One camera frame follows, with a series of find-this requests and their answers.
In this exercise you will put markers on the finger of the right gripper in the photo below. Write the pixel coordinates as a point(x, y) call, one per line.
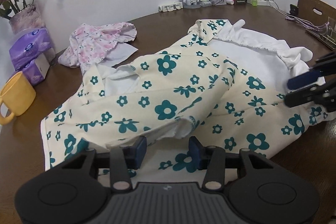
point(322, 95)
point(324, 66)

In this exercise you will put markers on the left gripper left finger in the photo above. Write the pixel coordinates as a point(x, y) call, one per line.
point(124, 158)

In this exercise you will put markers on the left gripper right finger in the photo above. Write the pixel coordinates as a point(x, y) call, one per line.
point(210, 158)

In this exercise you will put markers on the cream teal flower garment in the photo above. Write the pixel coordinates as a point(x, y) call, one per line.
point(221, 83)

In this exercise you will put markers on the brown cardboard board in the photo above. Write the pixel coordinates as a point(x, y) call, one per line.
point(316, 15)

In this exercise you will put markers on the white power strip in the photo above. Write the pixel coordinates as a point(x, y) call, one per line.
point(262, 2)

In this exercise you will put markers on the black label box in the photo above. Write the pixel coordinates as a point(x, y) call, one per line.
point(240, 2)

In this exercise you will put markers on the white tube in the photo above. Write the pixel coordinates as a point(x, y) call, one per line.
point(230, 2)

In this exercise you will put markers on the pink floral garment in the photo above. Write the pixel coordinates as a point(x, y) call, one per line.
point(108, 45)

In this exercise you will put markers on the lower purple tissue pack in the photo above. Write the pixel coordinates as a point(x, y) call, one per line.
point(36, 70)

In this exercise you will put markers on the purple tissue pack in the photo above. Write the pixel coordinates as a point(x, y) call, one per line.
point(28, 45)
point(36, 70)

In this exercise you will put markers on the yellow mug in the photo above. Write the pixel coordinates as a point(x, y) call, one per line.
point(17, 95)

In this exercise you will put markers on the small green white items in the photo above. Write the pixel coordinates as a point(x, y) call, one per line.
point(205, 3)

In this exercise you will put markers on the upper purple tissue pack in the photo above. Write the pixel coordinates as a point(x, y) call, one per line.
point(28, 45)

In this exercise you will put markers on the white letter block ornament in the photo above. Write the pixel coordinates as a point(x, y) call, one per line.
point(171, 7)

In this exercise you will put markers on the pink marbled vase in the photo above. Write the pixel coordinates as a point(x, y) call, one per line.
point(29, 17)

